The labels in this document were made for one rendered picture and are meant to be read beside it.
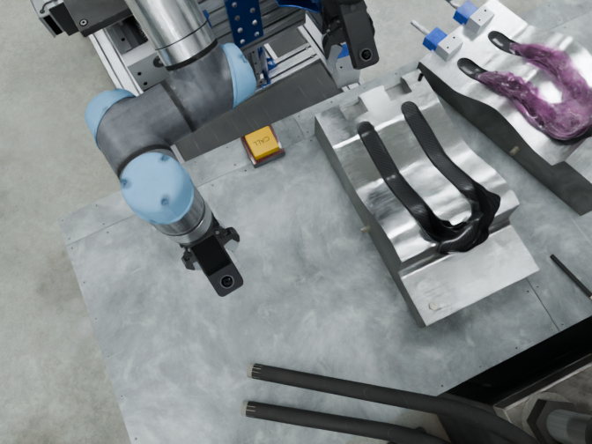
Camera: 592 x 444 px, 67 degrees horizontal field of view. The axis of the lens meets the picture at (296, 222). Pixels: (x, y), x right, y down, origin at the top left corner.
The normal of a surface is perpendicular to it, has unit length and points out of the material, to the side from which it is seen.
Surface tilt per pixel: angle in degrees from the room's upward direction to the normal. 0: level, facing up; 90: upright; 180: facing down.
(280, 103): 0
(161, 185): 1
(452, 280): 0
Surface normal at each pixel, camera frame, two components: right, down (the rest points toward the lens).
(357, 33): 0.15, 0.23
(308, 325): -0.04, -0.28
